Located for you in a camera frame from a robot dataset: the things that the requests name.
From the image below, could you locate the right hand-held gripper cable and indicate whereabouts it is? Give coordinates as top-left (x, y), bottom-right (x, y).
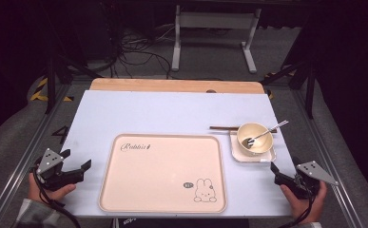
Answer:
top-left (278, 177), bottom-right (319, 228)

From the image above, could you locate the hand-held gripper cable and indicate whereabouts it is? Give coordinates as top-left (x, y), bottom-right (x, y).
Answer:
top-left (278, 177), bottom-right (319, 228)
top-left (29, 167), bottom-right (83, 228)

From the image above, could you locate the white metal stand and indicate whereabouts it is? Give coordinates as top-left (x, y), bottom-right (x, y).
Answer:
top-left (170, 4), bottom-right (262, 74)

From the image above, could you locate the black tape floor mark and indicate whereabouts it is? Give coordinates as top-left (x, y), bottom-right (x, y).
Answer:
top-left (51, 125), bottom-right (70, 145)

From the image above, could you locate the person's left hand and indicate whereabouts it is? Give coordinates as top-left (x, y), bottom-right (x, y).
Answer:
top-left (28, 173), bottom-right (77, 203)

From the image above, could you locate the wooden table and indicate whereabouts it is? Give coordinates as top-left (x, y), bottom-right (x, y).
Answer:
top-left (89, 78), bottom-right (265, 95)

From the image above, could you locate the white square plate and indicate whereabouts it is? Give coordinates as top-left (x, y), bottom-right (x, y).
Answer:
top-left (229, 130), bottom-right (277, 164)

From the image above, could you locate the person's right hand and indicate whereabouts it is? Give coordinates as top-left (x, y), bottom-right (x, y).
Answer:
top-left (280, 180), bottom-right (329, 224)

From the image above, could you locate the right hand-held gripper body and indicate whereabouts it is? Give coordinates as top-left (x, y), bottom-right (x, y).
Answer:
top-left (273, 160), bottom-right (339, 200)

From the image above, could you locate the aluminium floor rail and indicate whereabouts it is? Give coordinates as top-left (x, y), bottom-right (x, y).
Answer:
top-left (290, 88), bottom-right (363, 228)
top-left (0, 83), bottom-right (75, 228)

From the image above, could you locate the beige tray with rabbit print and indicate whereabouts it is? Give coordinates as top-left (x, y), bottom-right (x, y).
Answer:
top-left (98, 132), bottom-right (228, 214)

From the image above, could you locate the cream round bowl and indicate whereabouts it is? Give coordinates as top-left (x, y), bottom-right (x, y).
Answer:
top-left (236, 122), bottom-right (274, 157)

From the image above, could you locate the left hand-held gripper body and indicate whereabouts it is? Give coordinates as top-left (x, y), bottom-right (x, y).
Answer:
top-left (33, 147), bottom-right (86, 192)

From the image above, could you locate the bundle of black floor cables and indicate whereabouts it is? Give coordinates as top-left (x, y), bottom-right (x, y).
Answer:
top-left (108, 25), bottom-right (176, 80)

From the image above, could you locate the left hand-held gripper cable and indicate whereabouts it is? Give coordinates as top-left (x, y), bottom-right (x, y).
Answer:
top-left (29, 167), bottom-right (83, 228)

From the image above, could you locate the black tripod stand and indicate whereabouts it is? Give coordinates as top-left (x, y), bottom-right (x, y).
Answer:
top-left (43, 53), bottom-right (104, 115)
top-left (261, 60), bottom-right (318, 120)

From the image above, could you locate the metal spoon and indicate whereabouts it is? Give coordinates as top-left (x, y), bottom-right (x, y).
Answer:
top-left (242, 120), bottom-right (290, 150)

